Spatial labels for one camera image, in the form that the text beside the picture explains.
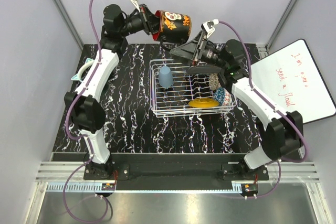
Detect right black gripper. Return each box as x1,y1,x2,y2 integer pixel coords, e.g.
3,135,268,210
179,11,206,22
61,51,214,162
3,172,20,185
171,31,228,70

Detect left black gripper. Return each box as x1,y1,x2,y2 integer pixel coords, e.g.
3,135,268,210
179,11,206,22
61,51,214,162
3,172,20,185
119,4,171,37

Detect black floral square plate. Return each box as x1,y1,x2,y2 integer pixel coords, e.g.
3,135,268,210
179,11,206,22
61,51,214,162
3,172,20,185
186,66,221,75

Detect red black mug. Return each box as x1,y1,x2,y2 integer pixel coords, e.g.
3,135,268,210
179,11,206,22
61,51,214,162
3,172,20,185
152,10,192,45

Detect red patterned white bowl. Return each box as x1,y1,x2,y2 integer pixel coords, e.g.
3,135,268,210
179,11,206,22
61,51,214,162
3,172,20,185
209,73,221,91

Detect light blue cup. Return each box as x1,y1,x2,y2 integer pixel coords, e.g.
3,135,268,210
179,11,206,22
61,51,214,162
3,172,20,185
159,66,173,88

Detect white wire dish rack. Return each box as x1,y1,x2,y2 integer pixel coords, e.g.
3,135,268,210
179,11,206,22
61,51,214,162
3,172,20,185
150,59,237,118

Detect blue patterned bowl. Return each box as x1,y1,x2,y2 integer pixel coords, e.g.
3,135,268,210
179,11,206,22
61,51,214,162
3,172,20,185
214,87,232,106

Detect yellow brown-rimmed bowl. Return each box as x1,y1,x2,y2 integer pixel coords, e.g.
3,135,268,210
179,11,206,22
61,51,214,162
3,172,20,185
188,98,219,109

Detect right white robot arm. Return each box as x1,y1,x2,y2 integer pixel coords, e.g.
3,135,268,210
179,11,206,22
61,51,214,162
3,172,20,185
170,31,303,180

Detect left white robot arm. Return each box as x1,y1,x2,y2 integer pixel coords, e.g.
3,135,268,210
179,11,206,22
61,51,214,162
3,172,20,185
64,4,159,180

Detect teal cat-ear headphones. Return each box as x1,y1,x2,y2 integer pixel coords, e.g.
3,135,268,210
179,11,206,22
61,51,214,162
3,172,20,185
71,58,94,82

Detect white whiteboard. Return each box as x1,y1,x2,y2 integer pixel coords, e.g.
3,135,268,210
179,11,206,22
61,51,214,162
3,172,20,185
251,39,335,123

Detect black marble mat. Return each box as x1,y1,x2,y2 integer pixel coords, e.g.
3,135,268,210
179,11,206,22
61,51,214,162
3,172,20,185
52,42,302,154

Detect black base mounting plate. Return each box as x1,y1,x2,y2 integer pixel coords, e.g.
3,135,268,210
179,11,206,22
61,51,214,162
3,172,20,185
83,153,269,182

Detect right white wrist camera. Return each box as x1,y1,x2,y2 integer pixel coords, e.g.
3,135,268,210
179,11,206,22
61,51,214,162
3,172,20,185
201,19,219,39

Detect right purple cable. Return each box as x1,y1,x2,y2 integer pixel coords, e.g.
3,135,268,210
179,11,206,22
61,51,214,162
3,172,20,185
217,20,312,200

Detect purple cable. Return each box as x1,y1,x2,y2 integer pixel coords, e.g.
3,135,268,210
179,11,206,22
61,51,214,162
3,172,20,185
217,20,312,200
64,0,132,221

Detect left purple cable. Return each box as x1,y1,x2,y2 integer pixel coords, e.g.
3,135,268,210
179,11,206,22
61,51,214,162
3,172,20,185
64,0,132,221

